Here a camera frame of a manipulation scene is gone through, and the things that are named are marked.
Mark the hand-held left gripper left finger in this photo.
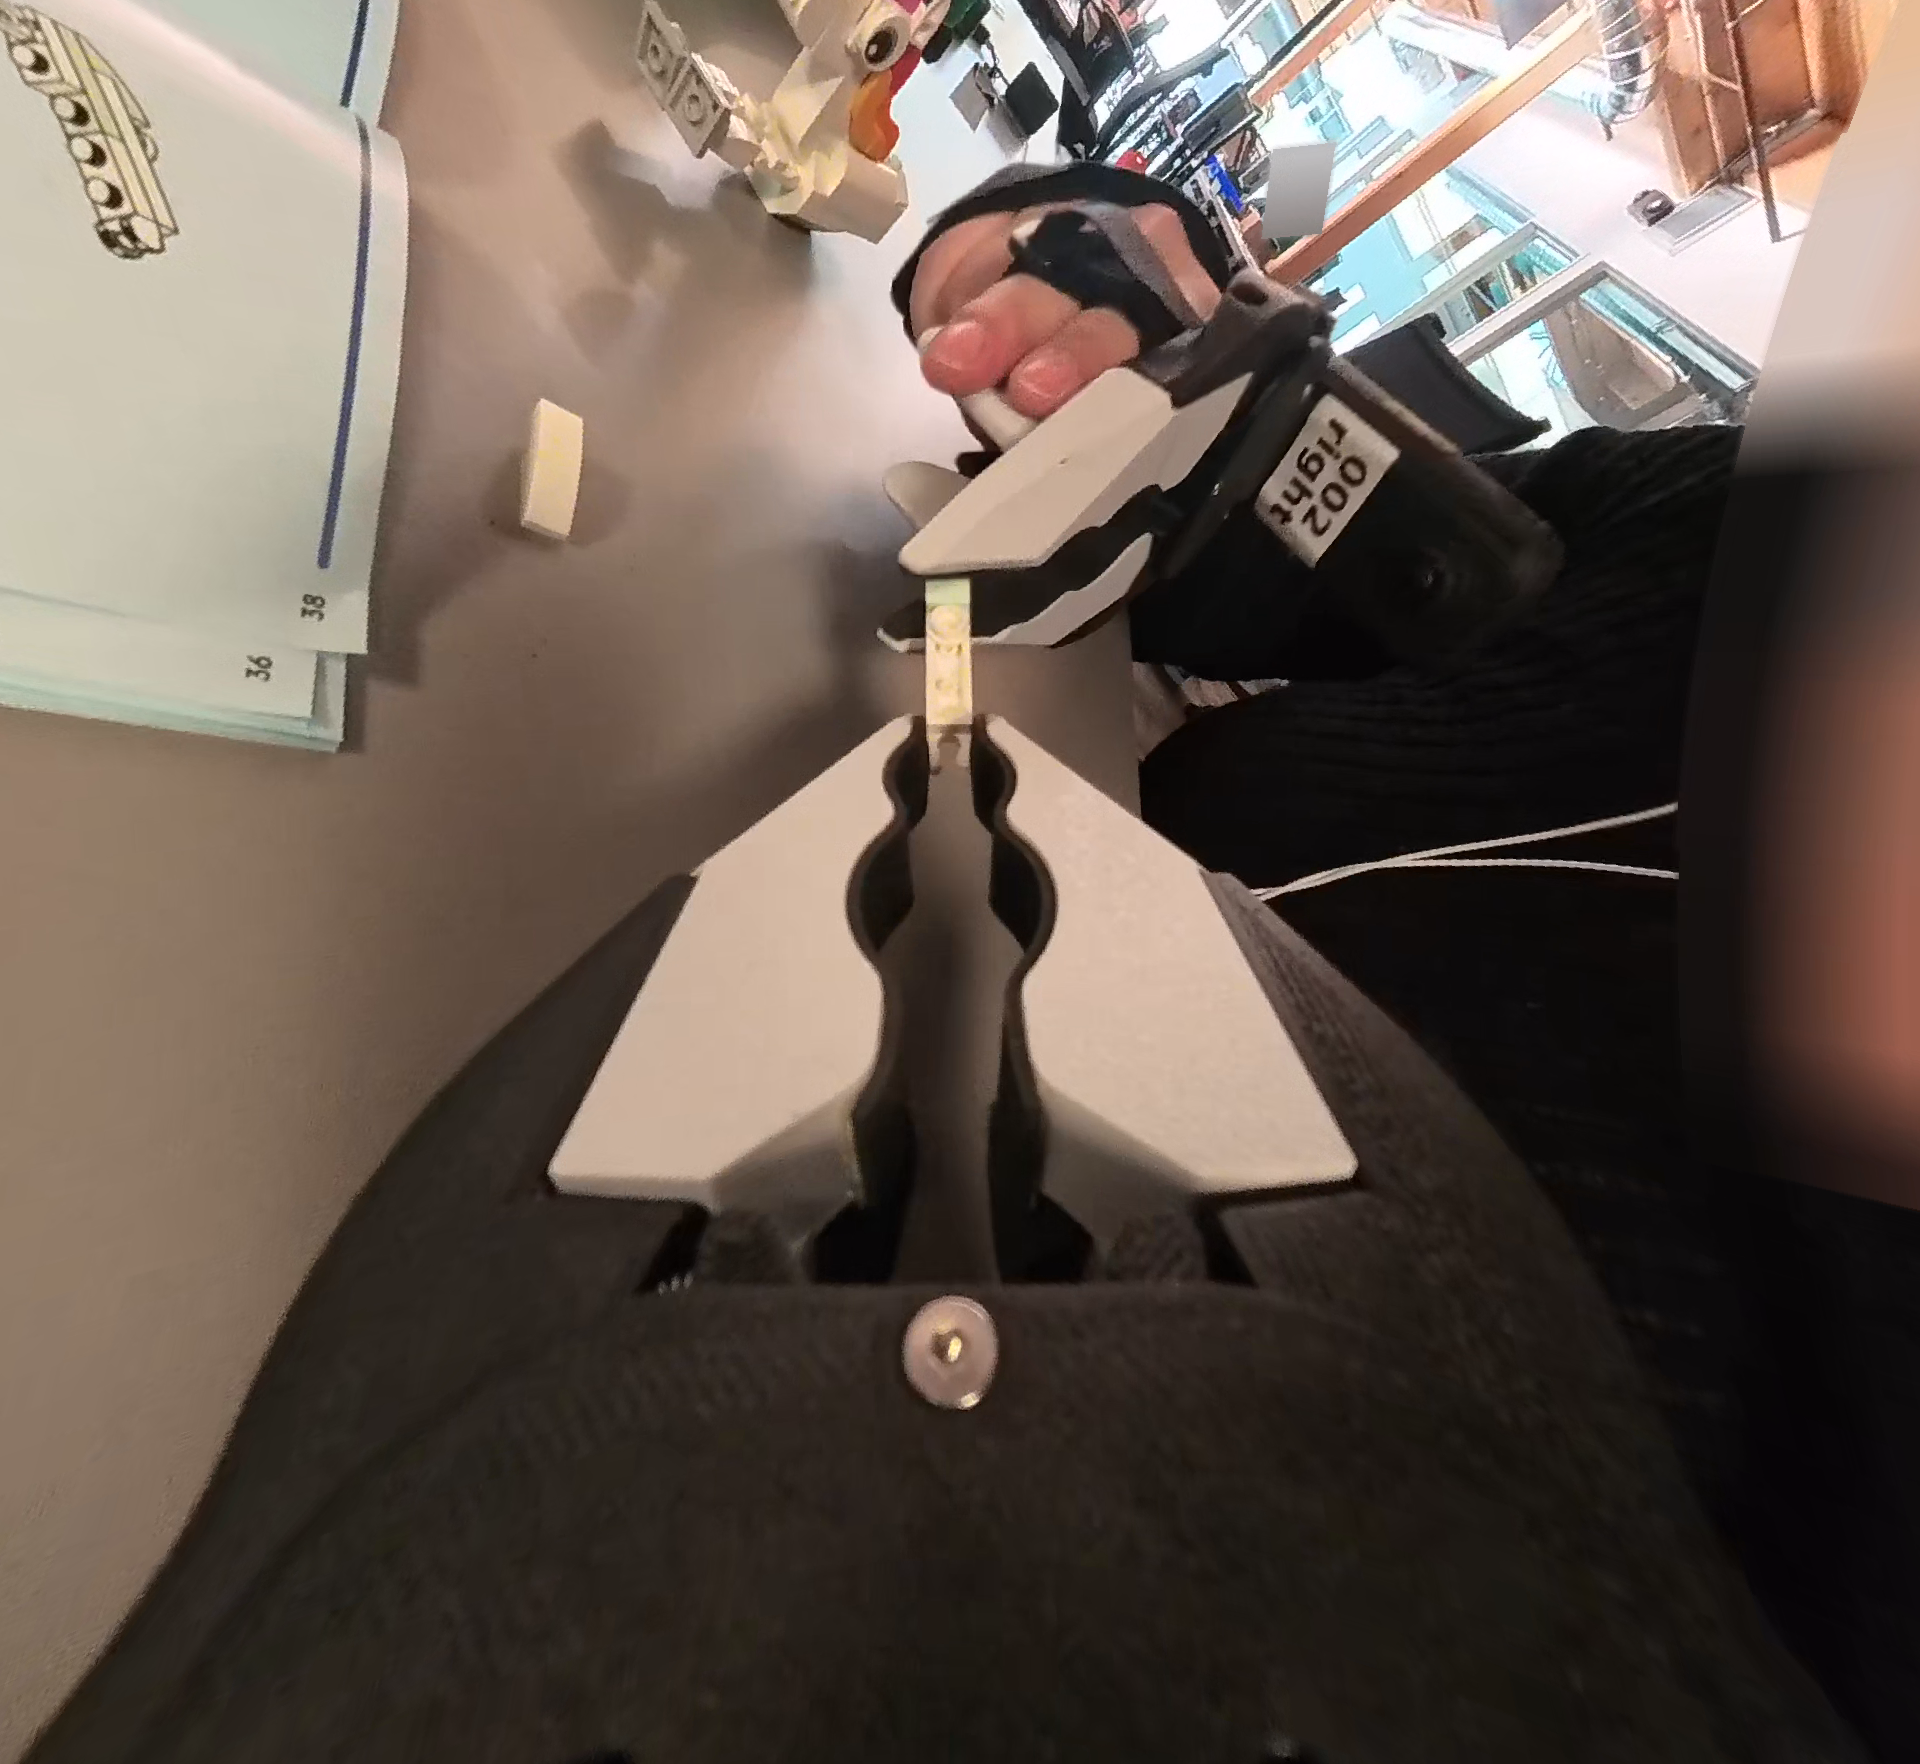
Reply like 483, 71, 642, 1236
547, 712, 922, 1229

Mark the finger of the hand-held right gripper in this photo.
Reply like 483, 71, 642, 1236
874, 537, 1159, 657
880, 367, 1252, 595

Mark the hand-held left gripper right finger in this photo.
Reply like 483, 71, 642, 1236
972, 712, 1359, 1217

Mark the pale green lego plate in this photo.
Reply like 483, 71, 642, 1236
918, 576, 979, 772

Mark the person's right forearm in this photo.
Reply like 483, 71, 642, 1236
1124, 325, 1749, 759

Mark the white lego unicorn model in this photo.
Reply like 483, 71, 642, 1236
634, 0, 964, 244

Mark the white lego brick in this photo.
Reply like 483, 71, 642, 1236
515, 396, 587, 545

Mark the lego instruction booklet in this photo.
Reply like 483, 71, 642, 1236
0, 0, 410, 753

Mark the person's right hand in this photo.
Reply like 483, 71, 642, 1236
893, 162, 1224, 418

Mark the white cable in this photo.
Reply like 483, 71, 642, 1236
1243, 802, 1684, 904

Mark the silver duct pipe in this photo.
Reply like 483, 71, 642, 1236
1581, 0, 1674, 133

